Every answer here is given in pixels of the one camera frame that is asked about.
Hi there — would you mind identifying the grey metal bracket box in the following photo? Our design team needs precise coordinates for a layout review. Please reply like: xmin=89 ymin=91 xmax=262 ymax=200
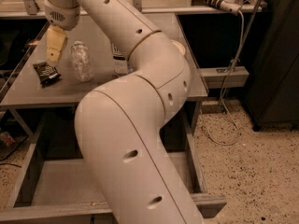
xmin=200 ymin=66 xmax=249 ymax=89

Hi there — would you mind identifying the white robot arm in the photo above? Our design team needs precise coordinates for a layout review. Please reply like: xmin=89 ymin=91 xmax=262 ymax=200
xmin=45 ymin=0 xmax=204 ymax=224

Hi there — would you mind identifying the black cable on floor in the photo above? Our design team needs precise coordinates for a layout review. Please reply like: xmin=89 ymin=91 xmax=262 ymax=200
xmin=0 ymin=135 xmax=29 ymax=169

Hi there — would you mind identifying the white device with coiled cord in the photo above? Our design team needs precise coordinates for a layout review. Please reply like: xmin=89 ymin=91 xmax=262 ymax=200
xmin=202 ymin=0 xmax=241 ymax=15

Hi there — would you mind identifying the black snack packet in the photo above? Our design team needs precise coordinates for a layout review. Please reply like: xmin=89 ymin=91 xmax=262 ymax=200
xmin=33 ymin=62 xmax=61 ymax=85

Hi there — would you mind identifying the grey back shelf rail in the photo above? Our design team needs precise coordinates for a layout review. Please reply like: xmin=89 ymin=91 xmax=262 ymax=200
xmin=0 ymin=0 xmax=269 ymax=19

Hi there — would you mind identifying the white cable on floor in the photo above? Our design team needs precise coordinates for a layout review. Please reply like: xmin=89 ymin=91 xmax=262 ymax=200
xmin=199 ymin=9 xmax=247 ymax=147

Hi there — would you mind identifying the grey cabinet desk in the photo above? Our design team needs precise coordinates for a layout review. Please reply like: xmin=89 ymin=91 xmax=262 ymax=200
xmin=1 ymin=13 xmax=207 ymax=110

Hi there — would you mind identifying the white paper bowl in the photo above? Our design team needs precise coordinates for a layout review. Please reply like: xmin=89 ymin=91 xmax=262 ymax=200
xmin=171 ymin=39 xmax=186 ymax=56

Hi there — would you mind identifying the grey open top drawer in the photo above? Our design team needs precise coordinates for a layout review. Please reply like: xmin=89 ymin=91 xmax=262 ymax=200
xmin=1 ymin=112 xmax=227 ymax=224

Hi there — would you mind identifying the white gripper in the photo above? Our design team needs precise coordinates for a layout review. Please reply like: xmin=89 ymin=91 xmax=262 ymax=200
xmin=44 ymin=0 xmax=80 ymax=66

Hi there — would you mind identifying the clear water bottle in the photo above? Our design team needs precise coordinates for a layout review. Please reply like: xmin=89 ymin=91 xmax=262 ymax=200
xmin=70 ymin=41 xmax=94 ymax=82

